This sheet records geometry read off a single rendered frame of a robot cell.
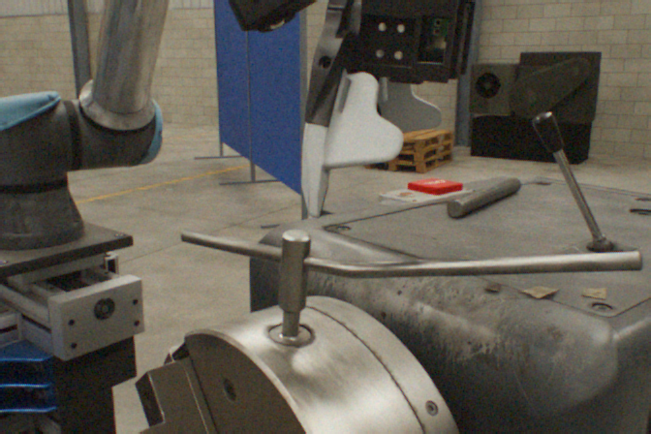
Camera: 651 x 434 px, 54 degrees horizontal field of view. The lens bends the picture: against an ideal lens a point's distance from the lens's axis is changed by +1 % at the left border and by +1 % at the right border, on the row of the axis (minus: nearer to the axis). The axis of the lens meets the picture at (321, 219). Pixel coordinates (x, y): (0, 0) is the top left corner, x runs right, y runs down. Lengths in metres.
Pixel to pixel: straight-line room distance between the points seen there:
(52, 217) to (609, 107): 9.85
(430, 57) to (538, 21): 10.37
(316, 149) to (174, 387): 0.27
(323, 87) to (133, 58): 0.61
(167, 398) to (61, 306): 0.44
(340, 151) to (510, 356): 0.23
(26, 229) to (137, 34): 0.35
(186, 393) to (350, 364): 0.15
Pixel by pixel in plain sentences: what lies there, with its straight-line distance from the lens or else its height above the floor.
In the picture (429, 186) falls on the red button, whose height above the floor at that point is 1.27.
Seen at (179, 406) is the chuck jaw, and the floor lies 1.17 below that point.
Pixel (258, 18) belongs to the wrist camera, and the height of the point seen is 1.48.
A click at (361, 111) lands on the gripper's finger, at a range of 0.39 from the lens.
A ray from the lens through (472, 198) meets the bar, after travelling 0.85.
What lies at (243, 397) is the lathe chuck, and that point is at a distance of 0.52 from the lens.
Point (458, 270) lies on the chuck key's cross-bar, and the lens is 0.45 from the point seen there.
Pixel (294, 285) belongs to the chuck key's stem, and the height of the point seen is 1.28.
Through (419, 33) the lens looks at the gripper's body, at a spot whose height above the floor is 1.47.
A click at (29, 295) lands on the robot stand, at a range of 1.07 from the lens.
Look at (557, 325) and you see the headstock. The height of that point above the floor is 1.25.
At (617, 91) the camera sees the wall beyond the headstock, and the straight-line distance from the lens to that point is 10.53.
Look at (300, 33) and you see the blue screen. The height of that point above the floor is 1.63.
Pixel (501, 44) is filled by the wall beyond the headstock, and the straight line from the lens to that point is 10.91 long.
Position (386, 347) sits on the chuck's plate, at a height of 1.22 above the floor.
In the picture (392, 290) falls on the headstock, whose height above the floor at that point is 1.24.
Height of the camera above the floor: 1.45
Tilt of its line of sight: 14 degrees down
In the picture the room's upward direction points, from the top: straight up
